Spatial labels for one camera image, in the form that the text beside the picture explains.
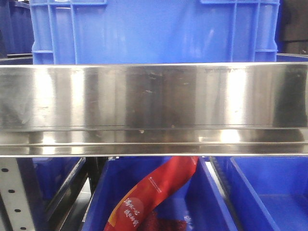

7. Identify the blue bin centre below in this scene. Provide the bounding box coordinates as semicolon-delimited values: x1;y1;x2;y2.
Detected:
82;156;237;231

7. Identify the blue bin below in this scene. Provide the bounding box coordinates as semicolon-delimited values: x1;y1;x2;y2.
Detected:
213;157;308;231
82;156;237;231

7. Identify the large blue bin behind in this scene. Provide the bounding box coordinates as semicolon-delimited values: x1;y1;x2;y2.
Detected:
29;0;280;64

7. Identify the blue bin right below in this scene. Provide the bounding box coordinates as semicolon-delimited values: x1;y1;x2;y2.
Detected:
213;157;308;231

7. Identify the red printed bag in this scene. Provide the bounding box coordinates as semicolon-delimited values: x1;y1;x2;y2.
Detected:
104;156;199;231

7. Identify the stainless steel rail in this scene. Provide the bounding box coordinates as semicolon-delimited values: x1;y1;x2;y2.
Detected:
0;62;308;157

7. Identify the perforated grey metal post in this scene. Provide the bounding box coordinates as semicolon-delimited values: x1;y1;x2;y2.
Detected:
0;158;35;231

